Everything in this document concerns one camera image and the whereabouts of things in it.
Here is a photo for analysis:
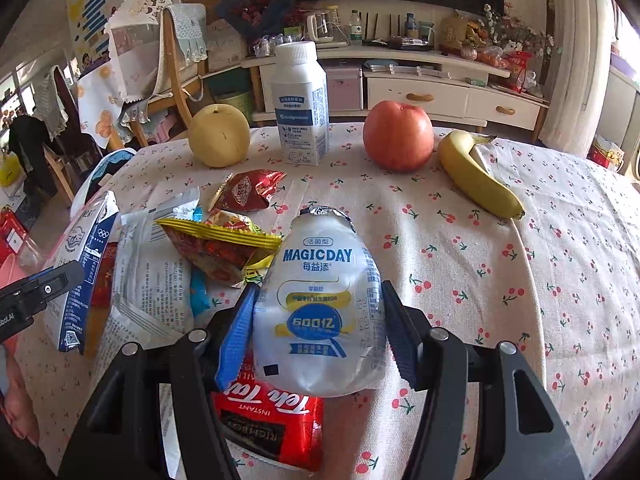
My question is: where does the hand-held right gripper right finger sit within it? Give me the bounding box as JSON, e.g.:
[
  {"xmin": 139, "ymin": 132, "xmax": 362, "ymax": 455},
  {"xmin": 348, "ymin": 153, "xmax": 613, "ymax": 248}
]
[{"xmin": 381, "ymin": 280, "xmax": 586, "ymax": 480}]

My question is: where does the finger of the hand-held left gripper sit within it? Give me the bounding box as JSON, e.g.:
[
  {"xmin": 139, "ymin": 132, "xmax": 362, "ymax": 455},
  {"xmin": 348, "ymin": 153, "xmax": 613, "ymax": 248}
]
[{"xmin": 17, "ymin": 260, "xmax": 86, "ymax": 313}]

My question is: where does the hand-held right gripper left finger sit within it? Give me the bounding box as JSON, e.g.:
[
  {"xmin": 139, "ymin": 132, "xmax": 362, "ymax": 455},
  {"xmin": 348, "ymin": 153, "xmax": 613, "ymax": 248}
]
[{"xmin": 57, "ymin": 284, "xmax": 261, "ymax": 480}]

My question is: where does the blue white milk carton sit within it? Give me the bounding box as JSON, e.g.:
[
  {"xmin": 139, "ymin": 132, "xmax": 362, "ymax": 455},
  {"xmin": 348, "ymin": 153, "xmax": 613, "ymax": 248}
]
[{"xmin": 44, "ymin": 191, "xmax": 121, "ymax": 353}]

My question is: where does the blue cartoon snack packet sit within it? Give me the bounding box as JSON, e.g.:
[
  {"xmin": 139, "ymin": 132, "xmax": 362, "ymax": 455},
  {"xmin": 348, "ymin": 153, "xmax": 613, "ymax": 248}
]
[{"xmin": 189, "ymin": 265, "xmax": 212, "ymax": 318}]

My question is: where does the white yogurt drink bottle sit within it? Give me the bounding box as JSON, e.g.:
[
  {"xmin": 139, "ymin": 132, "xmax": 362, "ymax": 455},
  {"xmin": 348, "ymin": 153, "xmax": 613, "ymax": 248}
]
[{"xmin": 251, "ymin": 205, "xmax": 387, "ymax": 398}]

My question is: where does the person's left hand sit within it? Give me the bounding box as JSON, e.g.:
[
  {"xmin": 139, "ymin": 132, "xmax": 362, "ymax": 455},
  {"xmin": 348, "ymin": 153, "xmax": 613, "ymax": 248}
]
[{"xmin": 0, "ymin": 352, "xmax": 42, "ymax": 445}]

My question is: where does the red gift box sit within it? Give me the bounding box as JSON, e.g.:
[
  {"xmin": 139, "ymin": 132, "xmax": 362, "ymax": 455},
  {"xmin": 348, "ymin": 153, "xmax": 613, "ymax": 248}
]
[{"xmin": 0, "ymin": 205, "xmax": 31, "ymax": 261}]

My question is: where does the yellow red snack wrapper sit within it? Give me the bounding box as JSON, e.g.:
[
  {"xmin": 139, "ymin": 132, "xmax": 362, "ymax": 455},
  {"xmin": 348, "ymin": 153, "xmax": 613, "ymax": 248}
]
[{"xmin": 154, "ymin": 209, "xmax": 283, "ymax": 288}]

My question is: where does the silver white foil wrapper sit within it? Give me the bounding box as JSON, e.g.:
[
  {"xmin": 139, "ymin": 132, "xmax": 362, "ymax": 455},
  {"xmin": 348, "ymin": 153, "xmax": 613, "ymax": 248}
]
[{"xmin": 92, "ymin": 186, "xmax": 201, "ymax": 376}]

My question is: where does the red instant tea packet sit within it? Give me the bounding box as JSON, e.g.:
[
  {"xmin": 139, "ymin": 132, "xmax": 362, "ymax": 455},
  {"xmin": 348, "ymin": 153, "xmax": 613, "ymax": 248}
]
[{"xmin": 210, "ymin": 355, "xmax": 325, "ymax": 472}]

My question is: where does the yellow bag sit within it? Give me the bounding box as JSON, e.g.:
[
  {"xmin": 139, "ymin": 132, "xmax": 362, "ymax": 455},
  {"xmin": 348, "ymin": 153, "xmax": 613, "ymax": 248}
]
[{"xmin": 0, "ymin": 152, "xmax": 23, "ymax": 186}]

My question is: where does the white blue pouch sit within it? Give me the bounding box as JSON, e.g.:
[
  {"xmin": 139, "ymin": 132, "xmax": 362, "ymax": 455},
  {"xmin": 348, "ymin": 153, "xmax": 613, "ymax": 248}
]
[{"xmin": 89, "ymin": 149, "xmax": 137, "ymax": 202}]

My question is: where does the small red snack wrapper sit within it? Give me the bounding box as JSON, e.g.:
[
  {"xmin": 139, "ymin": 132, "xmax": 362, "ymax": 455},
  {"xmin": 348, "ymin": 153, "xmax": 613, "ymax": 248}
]
[{"xmin": 207, "ymin": 169, "xmax": 287, "ymax": 213}]

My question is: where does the yellow banana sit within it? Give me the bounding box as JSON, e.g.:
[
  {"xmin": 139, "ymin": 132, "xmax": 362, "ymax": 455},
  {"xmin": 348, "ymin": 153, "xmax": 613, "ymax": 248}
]
[{"xmin": 437, "ymin": 130, "xmax": 527, "ymax": 220}]

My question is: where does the dark chair with grey cover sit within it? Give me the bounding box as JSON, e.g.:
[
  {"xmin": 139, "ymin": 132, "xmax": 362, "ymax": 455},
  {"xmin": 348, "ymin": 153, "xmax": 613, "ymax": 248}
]
[{"xmin": 32, "ymin": 65, "xmax": 108, "ymax": 201}]

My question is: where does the orange print tablecloth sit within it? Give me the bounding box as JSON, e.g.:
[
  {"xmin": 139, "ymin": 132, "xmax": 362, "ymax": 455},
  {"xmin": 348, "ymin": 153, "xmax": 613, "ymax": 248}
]
[{"xmin": 75, "ymin": 57, "xmax": 131, "ymax": 136}]

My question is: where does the red apple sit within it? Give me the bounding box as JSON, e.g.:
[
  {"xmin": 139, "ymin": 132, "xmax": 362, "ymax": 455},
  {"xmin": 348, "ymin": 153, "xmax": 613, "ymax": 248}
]
[{"xmin": 362, "ymin": 100, "xmax": 434, "ymax": 172}]

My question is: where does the yellow pear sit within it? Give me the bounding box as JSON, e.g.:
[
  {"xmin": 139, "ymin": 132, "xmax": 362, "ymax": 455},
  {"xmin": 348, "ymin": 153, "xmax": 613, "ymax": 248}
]
[{"xmin": 188, "ymin": 104, "xmax": 251, "ymax": 168}]

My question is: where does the white capped milk bottle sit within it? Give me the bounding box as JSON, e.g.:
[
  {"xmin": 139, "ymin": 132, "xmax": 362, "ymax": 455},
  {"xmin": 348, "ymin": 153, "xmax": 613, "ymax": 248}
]
[{"xmin": 270, "ymin": 41, "xmax": 331, "ymax": 167}]

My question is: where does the white television cabinet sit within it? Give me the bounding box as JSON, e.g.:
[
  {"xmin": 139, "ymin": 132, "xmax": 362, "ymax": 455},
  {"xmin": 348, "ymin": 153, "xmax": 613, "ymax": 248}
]
[{"xmin": 242, "ymin": 42, "xmax": 551, "ymax": 143}]

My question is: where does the green bin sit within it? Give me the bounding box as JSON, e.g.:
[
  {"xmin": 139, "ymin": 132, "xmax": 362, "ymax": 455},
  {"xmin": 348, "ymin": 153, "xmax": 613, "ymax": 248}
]
[{"xmin": 207, "ymin": 72, "xmax": 253, "ymax": 121}]

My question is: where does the pink storage box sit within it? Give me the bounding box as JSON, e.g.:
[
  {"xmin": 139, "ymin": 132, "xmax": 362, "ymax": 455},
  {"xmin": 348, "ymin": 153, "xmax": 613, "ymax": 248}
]
[{"xmin": 327, "ymin": 67, "xmax": 363, "ymax": 111}]

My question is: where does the white cartoon cloth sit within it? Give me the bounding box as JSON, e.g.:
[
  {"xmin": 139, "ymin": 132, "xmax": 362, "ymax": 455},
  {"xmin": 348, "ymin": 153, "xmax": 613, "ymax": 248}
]
[{"xmin": 104, "ymin": 0, "xmax": 173, "ymax": 106}]

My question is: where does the red snack bag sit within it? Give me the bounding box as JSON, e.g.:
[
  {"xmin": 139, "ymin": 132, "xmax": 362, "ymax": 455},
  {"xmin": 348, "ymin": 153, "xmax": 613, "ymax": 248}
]
[{"xmin": 507, "ymin": 50, "xmax": 533, "ymax": 93}]

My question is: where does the white sack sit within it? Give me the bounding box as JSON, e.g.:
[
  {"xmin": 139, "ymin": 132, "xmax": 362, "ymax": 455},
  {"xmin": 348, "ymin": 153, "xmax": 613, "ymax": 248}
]
[{"xmin": 206, "ymin": 19, "xmax": 248, "ymax": 72}]

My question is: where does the row of silver cans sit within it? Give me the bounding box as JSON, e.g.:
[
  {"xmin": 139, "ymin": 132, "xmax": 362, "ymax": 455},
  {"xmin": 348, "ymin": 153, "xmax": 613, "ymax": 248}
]
[{"xmin": 252, "ymin": 35, "xmax": 296, "ymax": 57}]

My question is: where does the glass kettle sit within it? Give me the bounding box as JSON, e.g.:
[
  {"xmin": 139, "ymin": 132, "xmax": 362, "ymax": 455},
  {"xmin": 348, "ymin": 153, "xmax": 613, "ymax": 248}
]
[{"xmin": 305, "ymin": 6, "xmax": 346, "ymax": 46}]

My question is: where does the dried flower arrangement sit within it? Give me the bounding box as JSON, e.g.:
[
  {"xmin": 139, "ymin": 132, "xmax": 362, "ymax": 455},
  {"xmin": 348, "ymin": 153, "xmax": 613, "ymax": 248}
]
[{"xmin": 480, "ymin": 5, "xmax": 556, "ymax": 61}]

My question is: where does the white curtain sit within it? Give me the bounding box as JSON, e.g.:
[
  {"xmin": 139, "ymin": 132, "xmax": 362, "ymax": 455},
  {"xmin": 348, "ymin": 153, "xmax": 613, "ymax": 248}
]
[{"xmin": 542, "ymin": 0, "xmax": 623, "ymax": 158}]

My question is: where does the bouquet in dark blue wrap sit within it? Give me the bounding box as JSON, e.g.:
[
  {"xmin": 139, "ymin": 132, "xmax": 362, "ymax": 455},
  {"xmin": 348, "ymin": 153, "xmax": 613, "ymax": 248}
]
[{"xmin": 216, "ymin": 0, "xmax": 301, "ymax": 48}]

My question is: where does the colourful wall poster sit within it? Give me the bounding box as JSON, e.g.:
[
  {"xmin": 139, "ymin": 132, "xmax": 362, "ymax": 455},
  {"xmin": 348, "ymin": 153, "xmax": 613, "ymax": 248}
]
[{"xmin": 65, "ymin": 0, "xmax": 126, "ymax": 73}]

